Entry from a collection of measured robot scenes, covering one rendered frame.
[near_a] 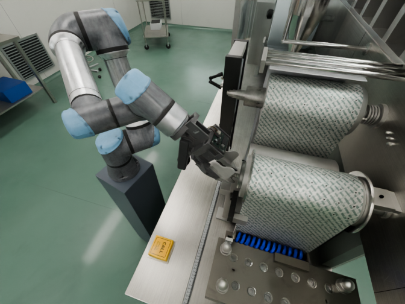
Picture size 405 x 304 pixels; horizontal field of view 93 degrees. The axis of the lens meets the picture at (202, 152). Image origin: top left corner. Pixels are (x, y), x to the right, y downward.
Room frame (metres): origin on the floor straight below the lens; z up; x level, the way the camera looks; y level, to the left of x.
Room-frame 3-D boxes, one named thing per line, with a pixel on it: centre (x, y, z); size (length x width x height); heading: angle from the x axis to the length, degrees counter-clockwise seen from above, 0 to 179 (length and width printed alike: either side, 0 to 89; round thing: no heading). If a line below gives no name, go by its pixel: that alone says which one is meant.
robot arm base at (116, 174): (0.58, 0.39, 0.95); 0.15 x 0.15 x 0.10
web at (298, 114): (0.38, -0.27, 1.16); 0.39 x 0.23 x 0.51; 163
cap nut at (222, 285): (0.08, -0.05, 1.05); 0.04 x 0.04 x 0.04
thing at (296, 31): (0.95, -0.43, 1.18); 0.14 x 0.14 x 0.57
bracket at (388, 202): (0.21, -0.40, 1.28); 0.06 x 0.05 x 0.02; 73
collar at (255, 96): (0.54, -0.17, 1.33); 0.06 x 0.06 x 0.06; 73
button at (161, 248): (0.21, 0.15, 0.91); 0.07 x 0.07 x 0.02; 73
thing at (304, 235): (0.20, -0.22, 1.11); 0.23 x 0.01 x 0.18; 73
